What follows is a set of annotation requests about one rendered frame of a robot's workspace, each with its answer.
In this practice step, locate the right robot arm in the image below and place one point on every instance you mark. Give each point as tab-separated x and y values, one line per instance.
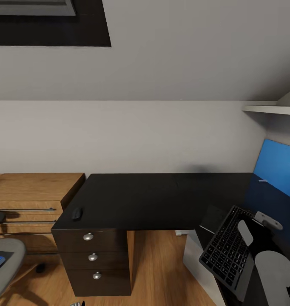
272	265

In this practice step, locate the room divider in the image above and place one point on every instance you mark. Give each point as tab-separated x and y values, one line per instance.
273	165

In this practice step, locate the keyboard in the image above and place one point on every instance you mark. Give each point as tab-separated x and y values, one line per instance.
227	256

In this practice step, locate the swivel chair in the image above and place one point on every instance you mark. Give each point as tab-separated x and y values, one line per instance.
14	251

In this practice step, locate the notebook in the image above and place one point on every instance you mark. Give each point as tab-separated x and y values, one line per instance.
213	219

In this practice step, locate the fixed window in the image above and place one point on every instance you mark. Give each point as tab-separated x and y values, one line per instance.
77	23

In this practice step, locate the mouse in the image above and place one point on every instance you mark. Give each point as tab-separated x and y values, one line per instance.
76	213

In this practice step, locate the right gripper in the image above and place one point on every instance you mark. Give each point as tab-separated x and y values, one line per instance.
245	217

